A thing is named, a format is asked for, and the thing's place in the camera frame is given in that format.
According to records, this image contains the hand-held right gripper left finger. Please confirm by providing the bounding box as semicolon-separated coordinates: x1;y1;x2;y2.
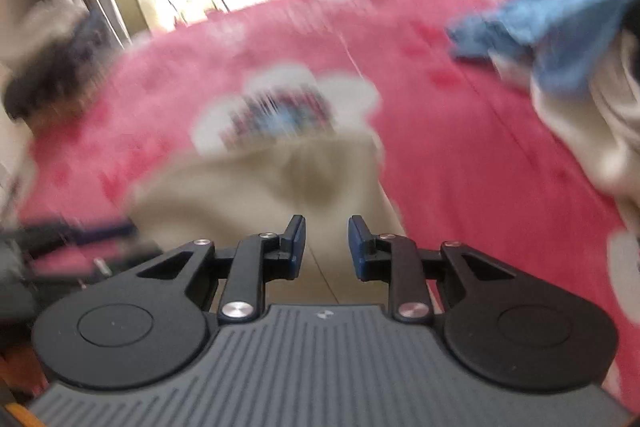
137;214;307;324

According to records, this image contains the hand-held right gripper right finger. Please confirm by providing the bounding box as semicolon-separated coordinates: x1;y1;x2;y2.
348;214;516;324

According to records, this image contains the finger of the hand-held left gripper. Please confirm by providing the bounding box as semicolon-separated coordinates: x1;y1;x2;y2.
92;244;166;280
60;218;140;244

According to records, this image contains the beige zip jacket black trim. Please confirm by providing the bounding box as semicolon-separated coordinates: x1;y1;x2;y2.
127;129;406;308

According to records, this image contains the stack of folded clothes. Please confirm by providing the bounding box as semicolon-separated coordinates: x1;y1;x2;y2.
0;0;118;122

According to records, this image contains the pink floral bedspread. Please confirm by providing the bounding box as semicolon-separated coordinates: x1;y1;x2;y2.
15;0;640;413

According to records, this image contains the white garment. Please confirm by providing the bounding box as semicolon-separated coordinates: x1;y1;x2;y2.
492;27;640;202

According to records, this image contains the blue cloth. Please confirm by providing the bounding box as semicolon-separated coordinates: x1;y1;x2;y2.
446;0;640;95

